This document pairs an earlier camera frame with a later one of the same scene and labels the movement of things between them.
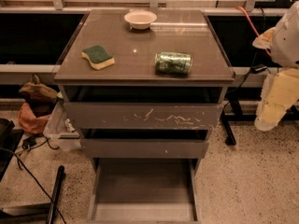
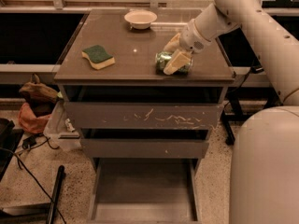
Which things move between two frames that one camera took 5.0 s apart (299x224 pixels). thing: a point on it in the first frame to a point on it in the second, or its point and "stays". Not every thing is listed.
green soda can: x=169 y=63 stays
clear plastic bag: x=59 y=130 stays
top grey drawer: x=143 y=106 stays
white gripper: x=286 y=44 to x=191 y=38
